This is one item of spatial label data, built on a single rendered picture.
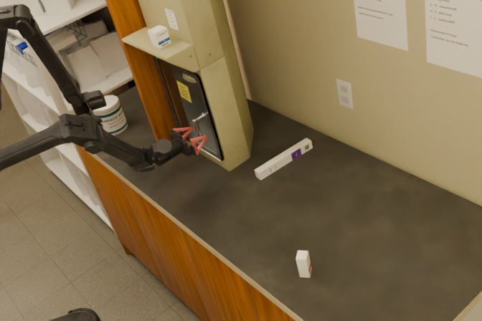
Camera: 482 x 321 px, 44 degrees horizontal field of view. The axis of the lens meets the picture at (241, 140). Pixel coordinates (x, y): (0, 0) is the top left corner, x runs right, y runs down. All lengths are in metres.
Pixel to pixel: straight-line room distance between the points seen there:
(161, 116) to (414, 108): 1.06
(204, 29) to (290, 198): 0.68
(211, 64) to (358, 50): 0.52
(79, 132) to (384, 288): 1.01
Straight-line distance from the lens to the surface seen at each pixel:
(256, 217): 2.13
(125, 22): 2.35
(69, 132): 1.78
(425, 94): 2.00
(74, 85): 2.35
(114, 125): 2.80
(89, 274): 3.61
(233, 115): 2.27
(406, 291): 1.84
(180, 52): 2.05
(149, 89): 2.47
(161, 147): 2.12
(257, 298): 2.10
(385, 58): 2.04
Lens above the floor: 2.36
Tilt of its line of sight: 34 degrees down
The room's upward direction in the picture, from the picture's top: 15 degrees counter-clockwise
